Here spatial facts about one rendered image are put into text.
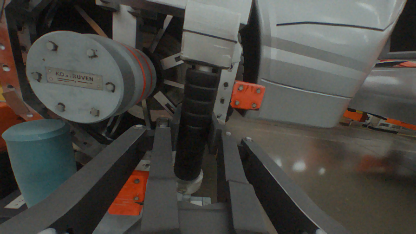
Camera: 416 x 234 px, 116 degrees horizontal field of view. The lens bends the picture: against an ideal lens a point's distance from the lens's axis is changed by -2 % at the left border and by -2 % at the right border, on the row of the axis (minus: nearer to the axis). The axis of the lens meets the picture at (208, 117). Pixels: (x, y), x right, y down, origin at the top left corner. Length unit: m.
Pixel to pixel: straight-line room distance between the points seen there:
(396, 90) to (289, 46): 1.96
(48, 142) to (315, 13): 0.81
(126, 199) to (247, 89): 0.50
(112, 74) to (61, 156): 0.23
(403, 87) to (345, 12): 1.79
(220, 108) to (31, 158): 0.39
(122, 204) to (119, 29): 0.50
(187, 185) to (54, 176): 0.30
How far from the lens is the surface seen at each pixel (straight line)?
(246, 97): 0.39
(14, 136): 0.40
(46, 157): 0.40
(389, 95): 2.48
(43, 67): 0.29
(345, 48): 0.78
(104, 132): 0.59
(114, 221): 0.84
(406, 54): 3.84
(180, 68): 0.62
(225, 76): 0.37
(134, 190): 0.53
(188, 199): 0.98
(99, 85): 0.25
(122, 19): 0.40
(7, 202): 0.76
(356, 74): 0.85
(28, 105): 0.54
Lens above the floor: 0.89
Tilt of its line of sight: 18 degrees down
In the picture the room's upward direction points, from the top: 11 degrees clockwise
